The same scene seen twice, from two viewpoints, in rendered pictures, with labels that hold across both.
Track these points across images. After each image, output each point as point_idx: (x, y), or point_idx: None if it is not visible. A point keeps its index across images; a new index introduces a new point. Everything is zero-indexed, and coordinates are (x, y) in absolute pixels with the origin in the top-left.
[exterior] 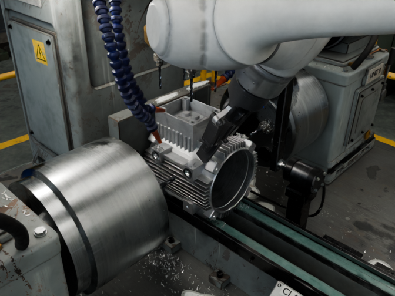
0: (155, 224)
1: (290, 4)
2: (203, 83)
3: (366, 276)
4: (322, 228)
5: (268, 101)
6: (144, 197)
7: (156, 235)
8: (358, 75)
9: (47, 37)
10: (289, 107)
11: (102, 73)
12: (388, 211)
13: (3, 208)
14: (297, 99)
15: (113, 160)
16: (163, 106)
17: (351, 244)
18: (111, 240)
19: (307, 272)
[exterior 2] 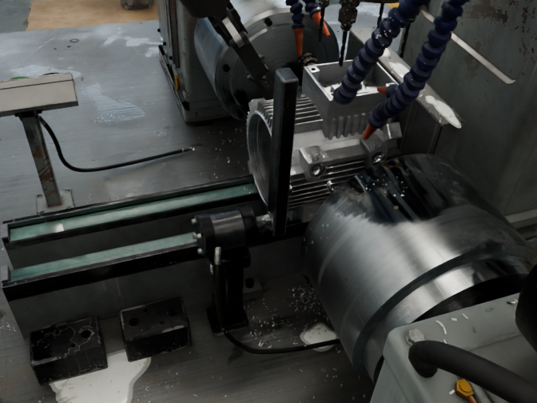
0: (210, 65)
1: None
2: (448, 117)
3: (75, 261)
4: (229, 383)
5: (183, 5)
6: (219, 35)
7: (210, 77)
8: (416, 401)
9: None
10: (276, 141)
11: (439, 1)
12: None
13: None
14: (348, 217)
15: (253, 1)
16: (376, 64)
17: (175, 397)
18: (200, 32)
19: (126, 218)
